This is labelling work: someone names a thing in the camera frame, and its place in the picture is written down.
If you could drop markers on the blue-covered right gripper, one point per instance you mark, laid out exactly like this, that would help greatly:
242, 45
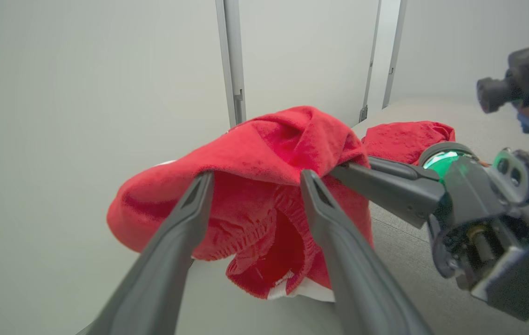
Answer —
483, 209

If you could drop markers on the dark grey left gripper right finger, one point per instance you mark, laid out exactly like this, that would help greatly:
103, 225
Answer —
357, 279

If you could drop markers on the plain white partition panel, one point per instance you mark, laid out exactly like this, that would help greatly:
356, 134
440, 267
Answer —
83, 93

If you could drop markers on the wide white partition panel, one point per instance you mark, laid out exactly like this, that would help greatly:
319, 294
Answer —
306, 56

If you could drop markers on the grey upholstered seat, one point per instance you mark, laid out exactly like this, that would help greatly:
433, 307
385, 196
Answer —
409, 274

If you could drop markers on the red garment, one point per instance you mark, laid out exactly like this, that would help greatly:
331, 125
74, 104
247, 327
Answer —
269, 149

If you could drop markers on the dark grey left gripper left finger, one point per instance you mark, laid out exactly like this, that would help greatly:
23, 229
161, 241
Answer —
162, 265

